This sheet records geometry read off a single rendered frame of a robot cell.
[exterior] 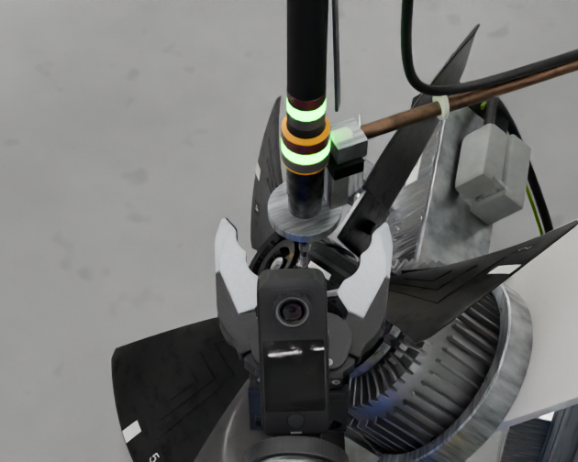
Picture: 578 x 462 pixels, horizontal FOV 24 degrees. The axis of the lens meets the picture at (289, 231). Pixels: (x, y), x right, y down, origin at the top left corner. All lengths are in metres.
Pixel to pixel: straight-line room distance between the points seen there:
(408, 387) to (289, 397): 0.64
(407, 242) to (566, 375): 0.28
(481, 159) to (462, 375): 0.32
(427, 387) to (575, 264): 0.23
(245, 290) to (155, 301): 2.02
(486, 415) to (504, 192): 0.31
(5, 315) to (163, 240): 0.39
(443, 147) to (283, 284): 0.91
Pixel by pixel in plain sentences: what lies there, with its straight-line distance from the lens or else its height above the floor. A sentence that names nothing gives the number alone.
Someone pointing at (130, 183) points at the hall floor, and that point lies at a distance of 3.18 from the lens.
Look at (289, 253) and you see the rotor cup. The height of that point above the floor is 1.23.
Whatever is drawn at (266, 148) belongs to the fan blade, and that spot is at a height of 1.10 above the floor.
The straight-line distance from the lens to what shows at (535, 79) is 1.27.
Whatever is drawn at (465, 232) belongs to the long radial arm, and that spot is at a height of 1.10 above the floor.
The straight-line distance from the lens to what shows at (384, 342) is 1.52.
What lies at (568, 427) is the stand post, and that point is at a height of 0.99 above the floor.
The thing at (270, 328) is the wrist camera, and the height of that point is 1.73.
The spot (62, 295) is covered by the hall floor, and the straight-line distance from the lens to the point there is 3.01.
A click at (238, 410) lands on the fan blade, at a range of 1.46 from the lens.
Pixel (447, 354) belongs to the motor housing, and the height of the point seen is 1.17.
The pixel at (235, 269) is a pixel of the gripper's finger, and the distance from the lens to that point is 0.97.
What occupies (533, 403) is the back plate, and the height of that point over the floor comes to 1.15.
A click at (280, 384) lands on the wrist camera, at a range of 0.89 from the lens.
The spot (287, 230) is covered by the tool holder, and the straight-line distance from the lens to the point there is 1.24.
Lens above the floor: 2.46
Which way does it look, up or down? 53 degrees down
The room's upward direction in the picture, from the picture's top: straight up
